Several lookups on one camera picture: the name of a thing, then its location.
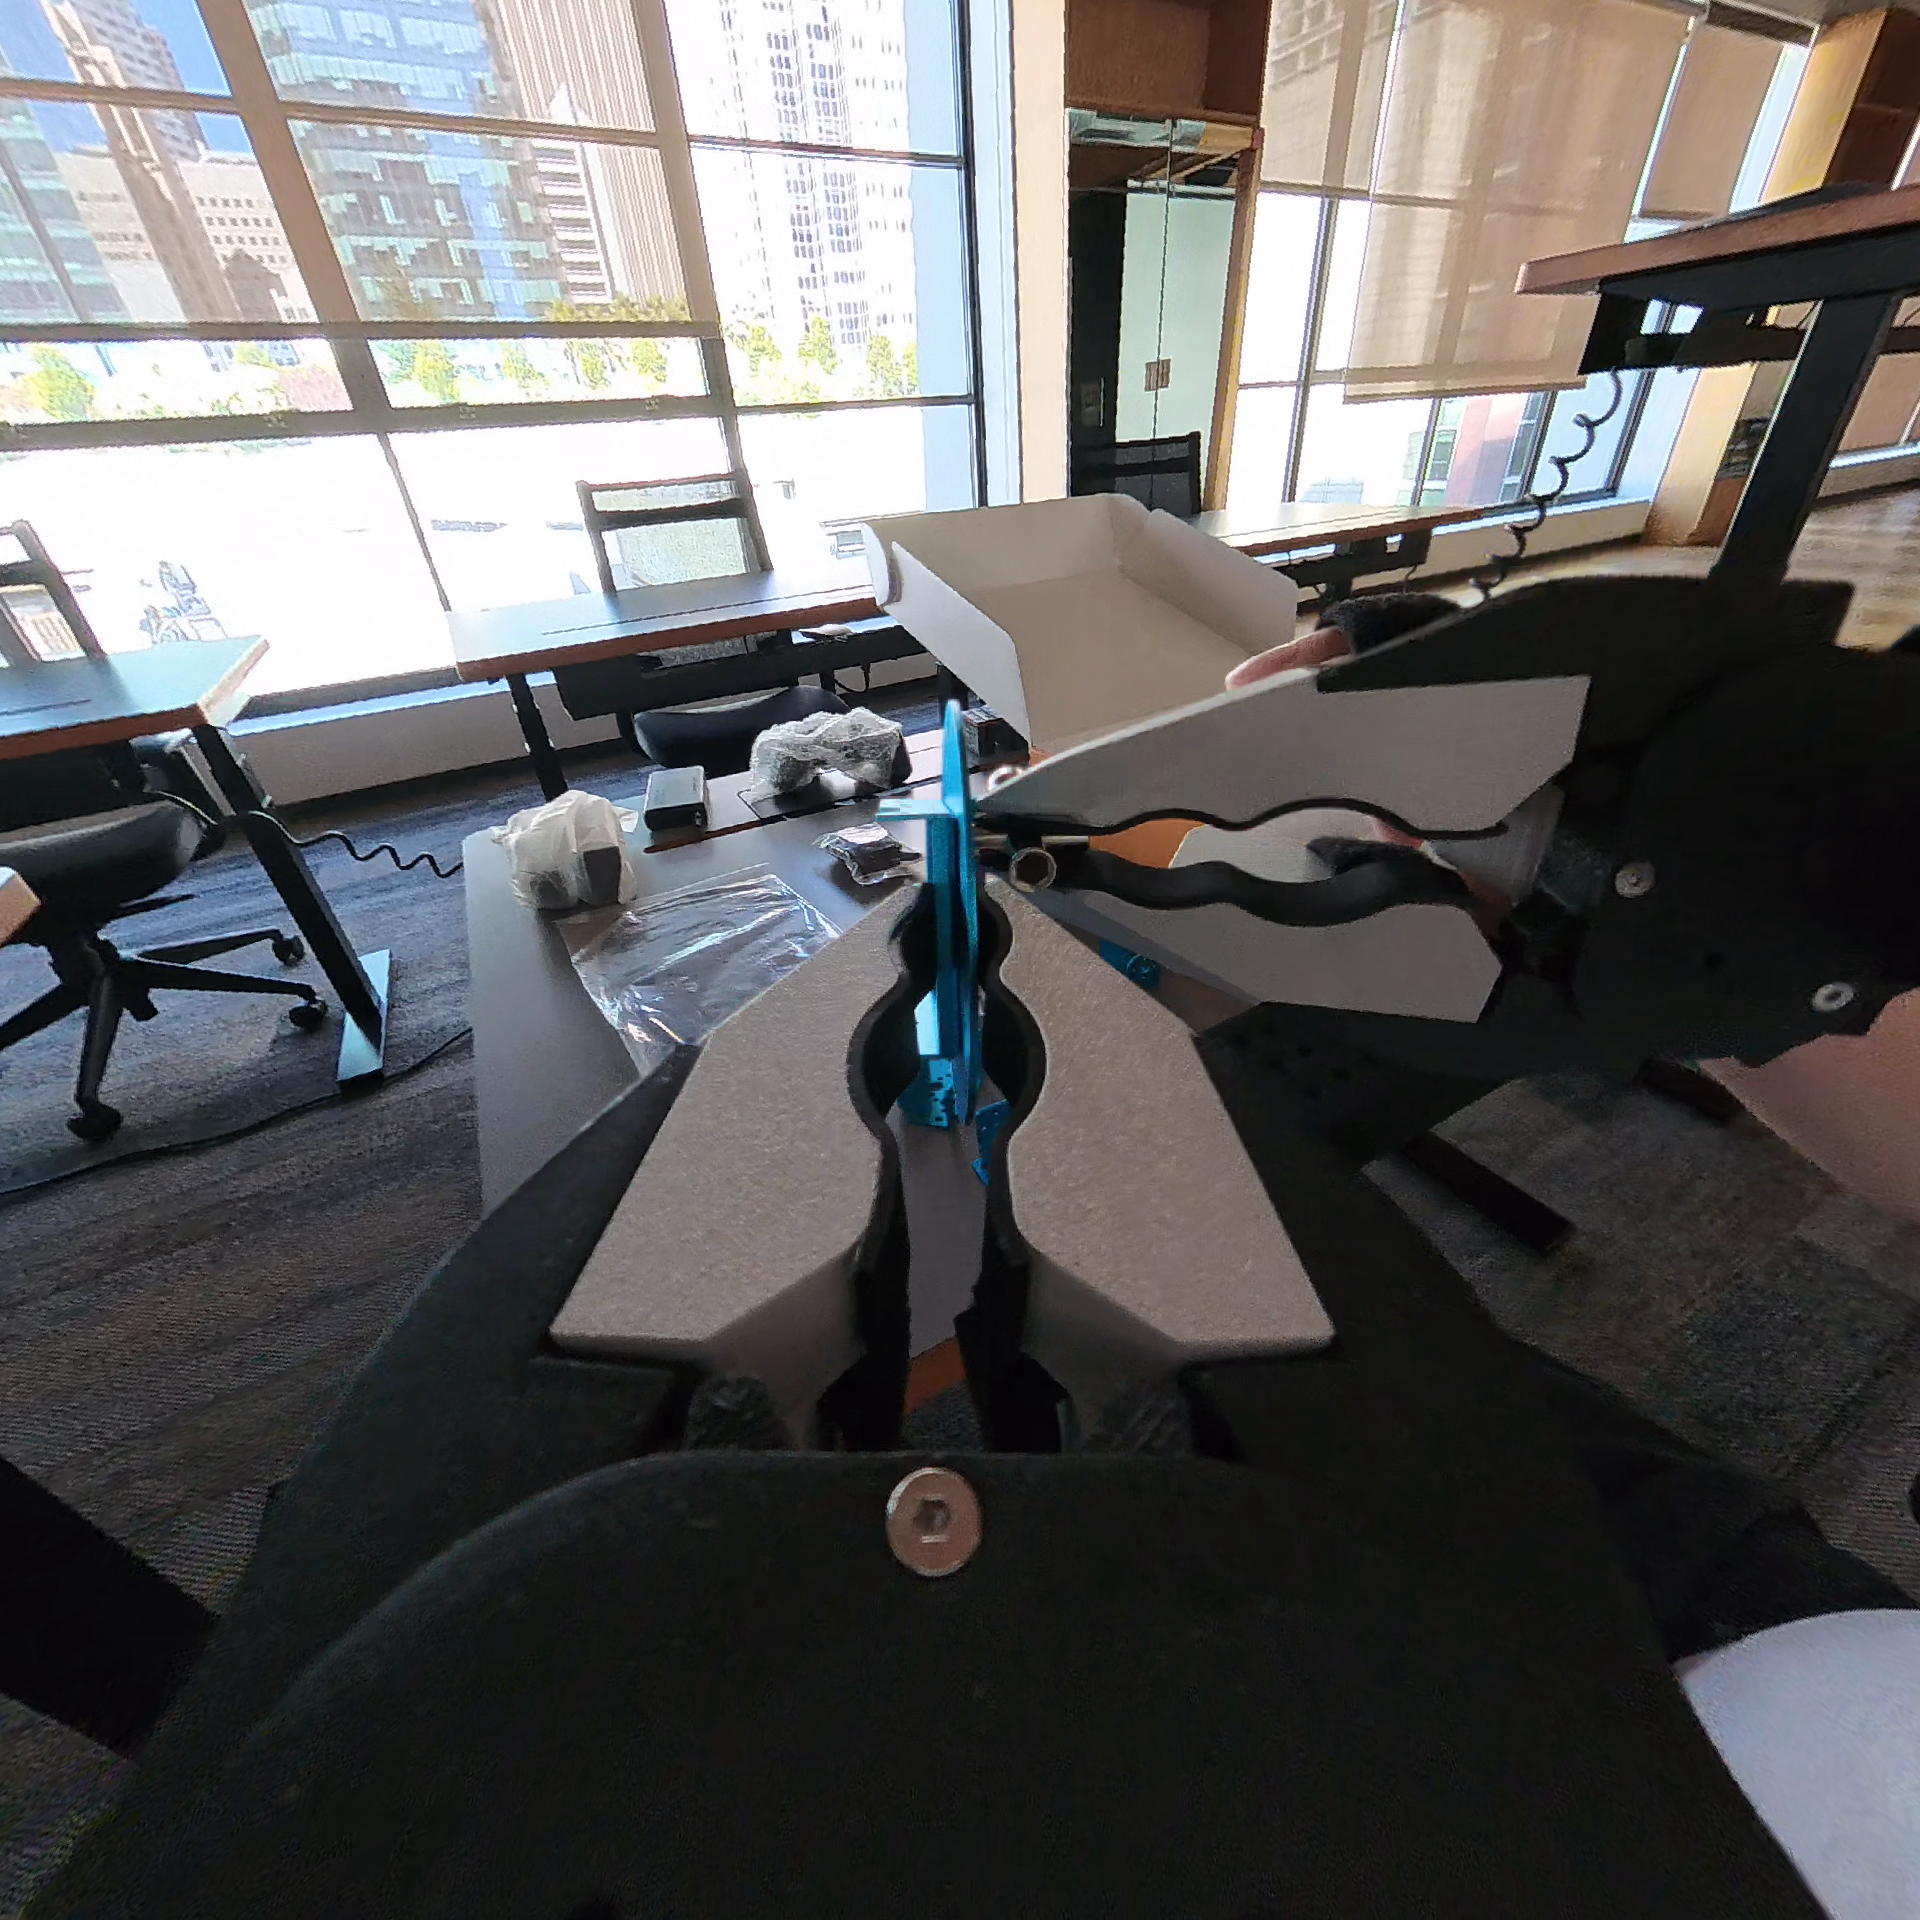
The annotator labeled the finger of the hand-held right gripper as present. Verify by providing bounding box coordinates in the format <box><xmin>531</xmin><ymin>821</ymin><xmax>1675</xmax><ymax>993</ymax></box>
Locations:
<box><xmin>1009</xmin><ymin>840</ymin><xmax>1508</xmax><ymax>1029</ymax></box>
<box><xmin>978</xmin><ymin>673</ymin><xmax>1594</xmax><ymax>840</ymax></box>

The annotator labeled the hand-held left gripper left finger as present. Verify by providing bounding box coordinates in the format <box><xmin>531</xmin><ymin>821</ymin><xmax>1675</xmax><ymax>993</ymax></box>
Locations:
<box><xmin>552</xmin><ymin>882</ymin><xmax>922</xmax><ymax>1451</ymax></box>

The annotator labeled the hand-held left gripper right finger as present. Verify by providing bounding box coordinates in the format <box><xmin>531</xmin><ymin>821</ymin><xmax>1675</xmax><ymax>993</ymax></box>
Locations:
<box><xmin>961</xmin><ymin>878</ymin><xmax>1340</xmax><ymax>1451</ymax></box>

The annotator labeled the blue perforated metal bracket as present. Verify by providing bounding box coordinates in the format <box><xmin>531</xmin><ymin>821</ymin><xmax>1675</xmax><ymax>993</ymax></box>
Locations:
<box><xmin>877</xmin><ymin>796</ymin><xmax>980</xmax><ymax>1130</ymax></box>

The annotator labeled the silver socket wrench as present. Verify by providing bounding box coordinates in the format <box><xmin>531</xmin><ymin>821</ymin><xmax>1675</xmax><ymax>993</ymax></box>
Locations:
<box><xmin>971</xmin><ymin>809</ymin><xmax>1098</xmax><ymax>894</ymax></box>

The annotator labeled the person's right forearm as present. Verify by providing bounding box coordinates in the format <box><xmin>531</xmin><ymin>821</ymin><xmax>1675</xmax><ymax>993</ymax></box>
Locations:
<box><xmin>1703</xmin><ymin>1036</ymin><xmax>1920</xmax><ymax>1202</ymax></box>

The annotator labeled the grey desk with wooden edge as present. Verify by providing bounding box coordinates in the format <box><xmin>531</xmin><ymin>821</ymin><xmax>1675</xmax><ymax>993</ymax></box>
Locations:
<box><xmin>448</xmin><ymin>577</ymin><xmax>903</xmax><ymax>798</ymax></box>
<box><xmin>0</xmin><ymin>637</ymin><xmax>395</xmax><ymax>1088</ymax></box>
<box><xmin>1201</xmin><ymin>504</ymin><xmax>1488</xmax><ymax>595</ymax></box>

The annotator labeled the raised desk with black leg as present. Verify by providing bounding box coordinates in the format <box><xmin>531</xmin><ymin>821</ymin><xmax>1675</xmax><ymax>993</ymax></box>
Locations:
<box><xmin>1515</xmin><ymin>180</ymin><xmax>1920</xmax><ymax>601</ymax></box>

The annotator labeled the person's right hand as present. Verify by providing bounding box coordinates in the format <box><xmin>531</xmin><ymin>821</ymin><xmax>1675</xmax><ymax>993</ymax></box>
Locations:
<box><xmin>1223</xmin><ymin>626</ymin><xmax>1361</xmax><ymax>694</ymax></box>

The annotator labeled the clear bag of black plates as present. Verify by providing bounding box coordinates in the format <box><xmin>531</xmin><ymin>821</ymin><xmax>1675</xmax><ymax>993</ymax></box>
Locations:
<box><xmin>556</xmin><ymin>870</ymin><xmax>841</xmax><ymax>1051</ymax></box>

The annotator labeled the open white cardboard box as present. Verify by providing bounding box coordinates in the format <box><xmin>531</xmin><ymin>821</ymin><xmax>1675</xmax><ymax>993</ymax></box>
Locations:
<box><xmin>863</xmin><ymin>492</ymin><xmax>1305</xmax><ymax>753</ymax></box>

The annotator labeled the black mesh chair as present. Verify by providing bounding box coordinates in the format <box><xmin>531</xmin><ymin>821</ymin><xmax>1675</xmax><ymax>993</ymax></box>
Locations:
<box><xmin>1072</xmin><ymin>433</ymin><xmax>1204</xmax><ymax>520</ymax></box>

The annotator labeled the plastic wrapped dark part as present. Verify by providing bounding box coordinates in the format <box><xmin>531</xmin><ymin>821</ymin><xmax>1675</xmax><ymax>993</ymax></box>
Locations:
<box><xmin>497</xmin><ymin>792</ymin><xmax>641</xmax><ymax>913</ymax></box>

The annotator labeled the bubble wrapped part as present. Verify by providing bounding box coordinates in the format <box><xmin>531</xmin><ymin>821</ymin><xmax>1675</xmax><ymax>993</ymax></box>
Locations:
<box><xmin>747</xmin><ymin>709</ymin><xmax>903</xmax><ymax>798</ymax></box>

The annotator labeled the black office chair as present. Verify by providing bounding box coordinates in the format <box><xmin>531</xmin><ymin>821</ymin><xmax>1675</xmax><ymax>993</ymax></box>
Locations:
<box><xmin>0</xmin><ymin>516</ymin><xmax>329</xmax><ymax>1142</ymax></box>
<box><xmin>631</xmin><ymin>681</ymin><xmax>855</xmax><ymax>780</ymax></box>

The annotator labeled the glass door cabinet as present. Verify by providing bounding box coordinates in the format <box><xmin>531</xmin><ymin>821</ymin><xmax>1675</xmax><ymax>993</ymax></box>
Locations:
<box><xmin>1068</xmin><ymin>108</ymin><xmax>1260</xmax><ymax>520</ymax></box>

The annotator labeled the beige roller blind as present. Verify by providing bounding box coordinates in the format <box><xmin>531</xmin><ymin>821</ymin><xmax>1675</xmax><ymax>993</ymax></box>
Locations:
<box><xmin>1642</xmin><ymin>22</ymin><xmax>1809</xmax><ymax>227</ymax></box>
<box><xmin>1341</xmin><ymin>0</ymin><xmax>1697</xmax><ymax>404</ymax></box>

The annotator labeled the wooden bookshelf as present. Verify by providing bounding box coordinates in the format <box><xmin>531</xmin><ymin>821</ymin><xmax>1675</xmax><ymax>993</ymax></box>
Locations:
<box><xmin>1063</xmin><ymin>0</ymin><xmax>1277</xmax><ymax>125</ymax></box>

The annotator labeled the person's dark clothing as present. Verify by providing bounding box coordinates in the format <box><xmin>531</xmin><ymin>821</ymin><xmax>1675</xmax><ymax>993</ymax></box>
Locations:
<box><xmin>1530</xmin><ymin>1352</ymin><xmax>1920</xmax><ymax>1667</ymax></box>

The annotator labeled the white rounded object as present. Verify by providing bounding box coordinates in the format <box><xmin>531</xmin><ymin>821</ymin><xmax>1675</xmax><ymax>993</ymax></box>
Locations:
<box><xmin>1672</xmin><ymin>1608</ymin><xmax>1920</xmax><ymax>1920</ymax></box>

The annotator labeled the large window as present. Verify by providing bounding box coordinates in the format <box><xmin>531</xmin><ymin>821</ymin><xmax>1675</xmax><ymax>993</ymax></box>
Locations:
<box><xmin>0</xmin><ymin>0</ymin><xmax>976</xmax><ymax>692</ymax></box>

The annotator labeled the black coiled cable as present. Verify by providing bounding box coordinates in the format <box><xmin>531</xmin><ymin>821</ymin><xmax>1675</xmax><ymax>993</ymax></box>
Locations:
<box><xmin>292</xmin><ymin>825</ymin><xmax>467</xmax><ymax>886</ymax></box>
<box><xmin>1477</xmin><ymin>374</ymin><xmax>1629</xmax><ymax>601</ymax></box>

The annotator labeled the grey frame chair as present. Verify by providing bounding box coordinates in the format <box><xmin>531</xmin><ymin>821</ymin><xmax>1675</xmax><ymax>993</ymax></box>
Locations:
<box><xmin>576</xmin><ymin>468</ymin><xmax>776</xmax><ymax>595</ymax></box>

